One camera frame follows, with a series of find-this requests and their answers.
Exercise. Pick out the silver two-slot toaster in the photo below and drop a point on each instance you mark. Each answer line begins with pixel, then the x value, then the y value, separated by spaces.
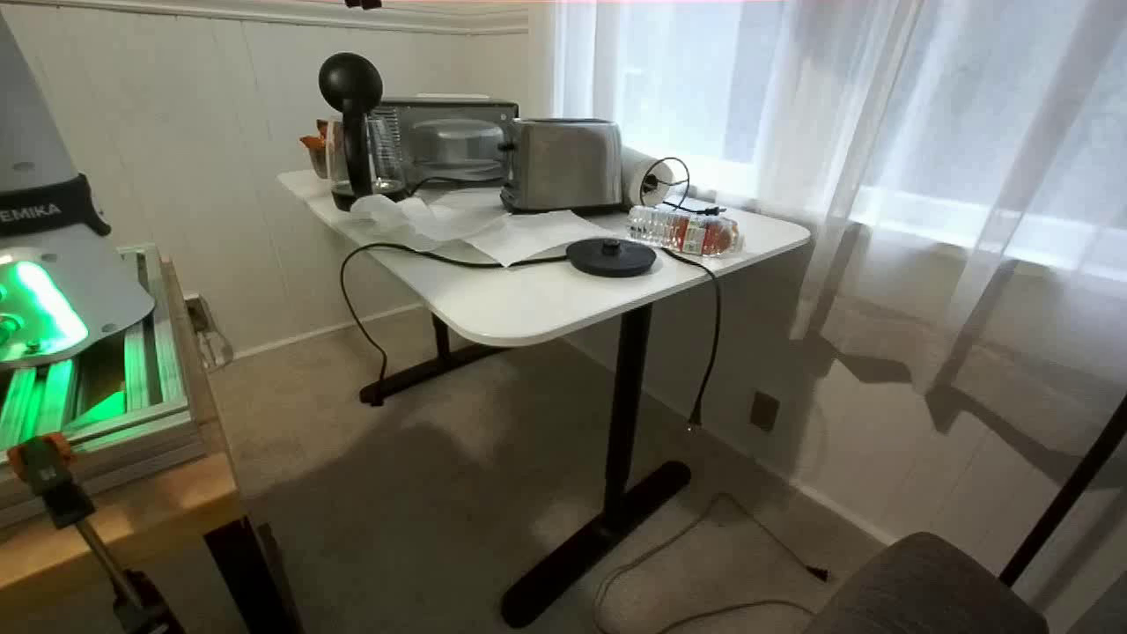
pixel 563 164

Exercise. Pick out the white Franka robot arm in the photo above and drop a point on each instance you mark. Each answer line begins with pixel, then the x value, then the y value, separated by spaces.
pixel 35 153

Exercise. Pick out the small orange object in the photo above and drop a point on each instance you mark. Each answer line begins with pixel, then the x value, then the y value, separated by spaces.
pixel 313 146

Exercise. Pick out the black table leg frame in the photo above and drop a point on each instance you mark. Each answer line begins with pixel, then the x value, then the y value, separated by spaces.
pixel 622 410

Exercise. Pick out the white paper towel roll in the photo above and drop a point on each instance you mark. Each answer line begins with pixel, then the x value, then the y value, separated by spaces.
pixel 640 179

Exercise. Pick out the black round kettle base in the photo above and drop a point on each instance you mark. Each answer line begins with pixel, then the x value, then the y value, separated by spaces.
pixel 611 260

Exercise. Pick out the white sheer curtain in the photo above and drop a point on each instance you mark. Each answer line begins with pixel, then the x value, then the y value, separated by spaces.
pixel 847 118

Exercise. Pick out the dark wall outlet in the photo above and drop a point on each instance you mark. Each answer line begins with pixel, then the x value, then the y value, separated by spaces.
pixel 765 410

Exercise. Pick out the grey upholstered chair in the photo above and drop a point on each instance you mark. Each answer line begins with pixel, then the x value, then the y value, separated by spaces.
pixel 927 586

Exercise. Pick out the black slanted pole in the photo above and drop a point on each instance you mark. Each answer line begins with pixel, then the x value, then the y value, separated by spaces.
pixel 1061 496

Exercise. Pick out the orange clamp on tripod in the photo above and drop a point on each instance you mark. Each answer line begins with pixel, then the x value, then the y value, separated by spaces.
pixel 53 471

